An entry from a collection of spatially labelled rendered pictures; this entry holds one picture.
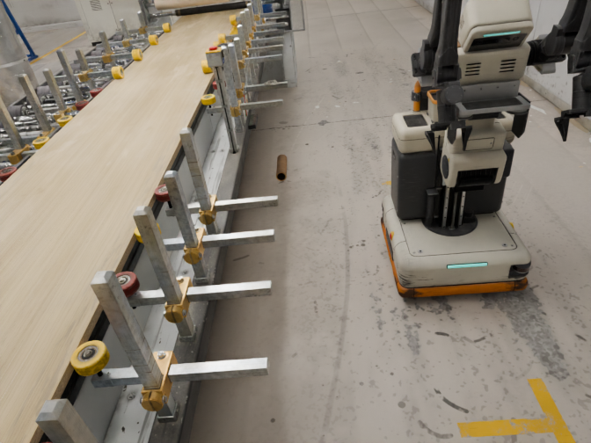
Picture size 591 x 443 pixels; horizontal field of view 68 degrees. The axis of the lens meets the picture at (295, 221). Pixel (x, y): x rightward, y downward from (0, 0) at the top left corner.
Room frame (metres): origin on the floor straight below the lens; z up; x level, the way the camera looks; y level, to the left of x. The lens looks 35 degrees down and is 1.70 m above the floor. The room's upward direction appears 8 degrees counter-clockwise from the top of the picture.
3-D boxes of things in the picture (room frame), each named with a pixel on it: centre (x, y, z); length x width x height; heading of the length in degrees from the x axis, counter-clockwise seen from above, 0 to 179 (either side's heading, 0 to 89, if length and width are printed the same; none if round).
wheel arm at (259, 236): (1.19, 0.29, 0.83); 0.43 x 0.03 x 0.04; 86
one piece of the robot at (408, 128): (1.93, -0.82, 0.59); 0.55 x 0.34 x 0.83; 85
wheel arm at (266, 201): (1.44, 0.27, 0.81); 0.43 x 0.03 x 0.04; 86
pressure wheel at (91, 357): (0.71, 0.53, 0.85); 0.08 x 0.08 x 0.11
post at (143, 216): (0.90, 0.36, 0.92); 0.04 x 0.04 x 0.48; 86
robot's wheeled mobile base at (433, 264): (1.84, -0.81, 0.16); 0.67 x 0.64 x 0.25; 175
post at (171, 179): (1.15, 0.34, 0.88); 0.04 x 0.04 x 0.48; 86
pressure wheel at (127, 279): (0.96, 0.51, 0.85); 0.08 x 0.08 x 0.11
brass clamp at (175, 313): (0.93, 0.36, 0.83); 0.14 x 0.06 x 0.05; 176
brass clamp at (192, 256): (1.18, 0.34, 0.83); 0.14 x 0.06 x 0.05; 176
